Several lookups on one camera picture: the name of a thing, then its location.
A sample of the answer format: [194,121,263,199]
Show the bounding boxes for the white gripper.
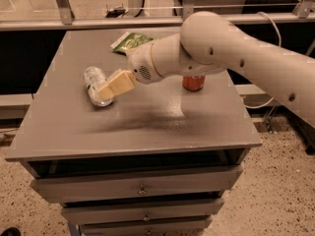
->
[97,41,162,100]

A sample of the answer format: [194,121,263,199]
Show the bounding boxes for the silver 7up can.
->
[83,67,113,107]

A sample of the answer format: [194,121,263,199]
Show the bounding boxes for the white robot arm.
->
[97,12,315,127]

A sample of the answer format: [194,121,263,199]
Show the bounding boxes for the red coca-cola can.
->
[182,76,205,91]

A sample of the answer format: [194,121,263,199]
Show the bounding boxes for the green chip bag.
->
[110,31,153,55]

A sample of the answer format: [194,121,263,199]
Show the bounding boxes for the grey drawer cabinet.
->
[4,25,264,236]

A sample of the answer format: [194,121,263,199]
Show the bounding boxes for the top grey drawer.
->
[31,165,243,204]

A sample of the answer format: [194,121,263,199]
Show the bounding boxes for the grey drawer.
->
[81,216,212,236]
[61,199,223,225]
[31,165,243,204]

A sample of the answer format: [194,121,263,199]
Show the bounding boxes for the middle grey drawer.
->
[61,199,223,225]

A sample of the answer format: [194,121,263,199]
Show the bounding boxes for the bottom grey drawer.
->
[81,216,212,236]

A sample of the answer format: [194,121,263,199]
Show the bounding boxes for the black shoe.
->
[0,227,21,236]

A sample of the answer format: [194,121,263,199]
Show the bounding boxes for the metal railing frame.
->
[0,0,315,31]

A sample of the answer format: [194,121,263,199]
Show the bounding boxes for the white cable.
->
[243,11,284,110]

